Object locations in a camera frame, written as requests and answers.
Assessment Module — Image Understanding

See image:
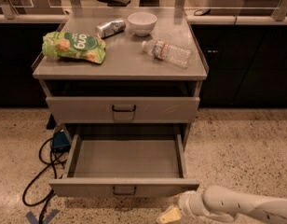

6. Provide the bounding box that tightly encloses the grey drawer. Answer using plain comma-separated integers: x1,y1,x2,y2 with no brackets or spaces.
50,134,199,198
47,97,199,123

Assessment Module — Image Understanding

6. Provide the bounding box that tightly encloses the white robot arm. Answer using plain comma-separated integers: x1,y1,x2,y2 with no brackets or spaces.
157,186,287,224

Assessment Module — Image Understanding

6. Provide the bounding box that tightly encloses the grey top drawer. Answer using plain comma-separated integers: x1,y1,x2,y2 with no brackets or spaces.
47,97,199,123

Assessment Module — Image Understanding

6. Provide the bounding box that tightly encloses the grey metal drawer cabinet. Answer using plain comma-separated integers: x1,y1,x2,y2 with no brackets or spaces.
34,7,209,140

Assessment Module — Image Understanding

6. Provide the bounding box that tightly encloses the blue power box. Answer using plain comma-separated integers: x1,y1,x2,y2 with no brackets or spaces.
51,132,71,152

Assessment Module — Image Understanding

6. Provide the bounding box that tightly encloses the blue tape floor marker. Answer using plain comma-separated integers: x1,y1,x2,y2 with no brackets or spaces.
25,209,60,224

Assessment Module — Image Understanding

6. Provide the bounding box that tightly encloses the clear plastic water bottle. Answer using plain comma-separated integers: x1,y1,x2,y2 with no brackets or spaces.
142,39,192,68

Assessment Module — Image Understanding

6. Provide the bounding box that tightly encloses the white ceramic bowl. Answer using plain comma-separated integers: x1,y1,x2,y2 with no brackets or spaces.
128,12,157,36

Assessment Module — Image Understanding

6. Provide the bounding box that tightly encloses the silver soda can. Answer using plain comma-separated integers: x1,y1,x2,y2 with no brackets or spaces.
95,19,126,38

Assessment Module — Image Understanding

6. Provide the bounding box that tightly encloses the green snack chip bag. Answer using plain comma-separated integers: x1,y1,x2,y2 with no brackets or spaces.
42,32,106,64

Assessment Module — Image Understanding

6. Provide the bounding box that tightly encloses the black office chair armrest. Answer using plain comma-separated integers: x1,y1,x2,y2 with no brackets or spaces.
97,0,130,7

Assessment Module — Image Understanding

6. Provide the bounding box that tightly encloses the black floor cable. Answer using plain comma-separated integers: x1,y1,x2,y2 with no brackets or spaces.
21,136,69,224

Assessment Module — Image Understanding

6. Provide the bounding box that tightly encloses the black cable on ledge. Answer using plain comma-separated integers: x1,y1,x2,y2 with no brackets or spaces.
193,8,212,17

